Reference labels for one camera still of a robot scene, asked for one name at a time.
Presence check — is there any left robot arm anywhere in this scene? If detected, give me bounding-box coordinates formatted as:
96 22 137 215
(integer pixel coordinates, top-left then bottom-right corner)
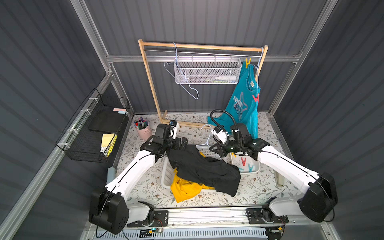
89 120 188 235

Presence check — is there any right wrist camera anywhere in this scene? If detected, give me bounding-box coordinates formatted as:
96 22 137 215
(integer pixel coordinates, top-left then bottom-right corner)
211 126 230 147

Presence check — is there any wooden clothes rack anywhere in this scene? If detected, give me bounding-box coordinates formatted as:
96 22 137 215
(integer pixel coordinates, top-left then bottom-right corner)
138 39 264 123

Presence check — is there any white perforated laundry basket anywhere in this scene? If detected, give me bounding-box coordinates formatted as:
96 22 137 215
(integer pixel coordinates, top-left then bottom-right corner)
161 145 232 189

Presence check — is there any white wire mesh basket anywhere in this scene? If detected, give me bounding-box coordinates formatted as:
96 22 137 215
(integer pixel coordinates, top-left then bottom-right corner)
173 57 242 85

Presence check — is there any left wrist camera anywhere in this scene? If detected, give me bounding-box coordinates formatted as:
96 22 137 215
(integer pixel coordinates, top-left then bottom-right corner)
169 120 180 140

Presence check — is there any black wire wall basket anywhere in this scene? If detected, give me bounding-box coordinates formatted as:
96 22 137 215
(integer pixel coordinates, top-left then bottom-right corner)
56 89 131 164

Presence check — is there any red clothespin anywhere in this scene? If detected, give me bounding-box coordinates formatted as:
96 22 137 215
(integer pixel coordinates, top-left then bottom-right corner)
253 94 260 103
241 157 247 166

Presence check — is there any blue wire hanger black shirt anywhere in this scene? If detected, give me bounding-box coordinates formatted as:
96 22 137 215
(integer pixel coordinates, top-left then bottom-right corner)
196 124 222 160

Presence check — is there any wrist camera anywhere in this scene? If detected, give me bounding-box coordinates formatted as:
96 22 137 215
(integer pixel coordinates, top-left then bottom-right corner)
169 120 180 140
211 126 230 147

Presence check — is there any white plastic tray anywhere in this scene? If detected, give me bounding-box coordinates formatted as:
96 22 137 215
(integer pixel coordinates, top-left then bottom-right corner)
230 153 261 175

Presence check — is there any yellow notepad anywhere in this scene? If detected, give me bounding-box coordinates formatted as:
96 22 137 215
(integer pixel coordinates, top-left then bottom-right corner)
100 134 118 158

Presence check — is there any black t-shirt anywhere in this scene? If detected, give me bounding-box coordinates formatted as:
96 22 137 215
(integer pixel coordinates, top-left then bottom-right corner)
167 145 241 197

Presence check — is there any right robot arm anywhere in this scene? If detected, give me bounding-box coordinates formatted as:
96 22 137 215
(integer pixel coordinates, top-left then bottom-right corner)
210 109 338 223

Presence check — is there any white tube in mesh basket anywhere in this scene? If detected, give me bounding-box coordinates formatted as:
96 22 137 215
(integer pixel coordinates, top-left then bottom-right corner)
215 76 238 84

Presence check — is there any teal t-shirt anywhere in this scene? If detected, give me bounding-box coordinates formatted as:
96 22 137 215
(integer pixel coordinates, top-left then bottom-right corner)
226 65 261 139

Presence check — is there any black notebook in wall basket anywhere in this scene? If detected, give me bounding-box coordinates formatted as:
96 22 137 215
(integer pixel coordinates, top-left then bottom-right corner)
89 111 125 134

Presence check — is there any grey black stapler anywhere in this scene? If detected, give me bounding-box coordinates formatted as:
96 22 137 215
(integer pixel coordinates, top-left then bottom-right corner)
274 171 285 188

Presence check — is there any yellow t-shirt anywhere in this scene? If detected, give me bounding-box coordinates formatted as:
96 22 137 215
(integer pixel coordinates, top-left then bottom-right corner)
171 169 215 203

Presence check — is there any blue wire hanger yellow shirt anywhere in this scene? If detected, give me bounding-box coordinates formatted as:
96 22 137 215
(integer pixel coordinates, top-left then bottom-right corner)
163 42 200 100

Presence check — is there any pink pen cup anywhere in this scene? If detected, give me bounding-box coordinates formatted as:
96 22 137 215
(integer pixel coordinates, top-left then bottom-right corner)
134 117 152 141

